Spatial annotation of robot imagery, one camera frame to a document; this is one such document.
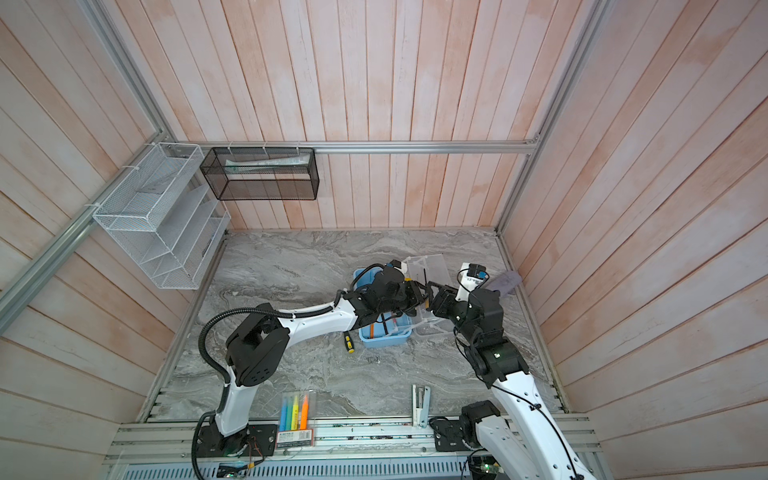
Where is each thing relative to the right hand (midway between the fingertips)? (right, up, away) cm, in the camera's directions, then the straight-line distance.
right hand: (435, 284), depth 75 cm
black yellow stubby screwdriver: (-24, -19, +13) cm, 33 cm away
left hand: (+1, -5, +8) cm, 10 cm away
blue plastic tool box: (-12, -16, +18) cm, 27 cm away
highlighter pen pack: (-36, -36, +2) cm, 51 cm away
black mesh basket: (-56, +37, +29) cm, 73 cm away
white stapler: (-4, -32, +2) cm, 32 cm away
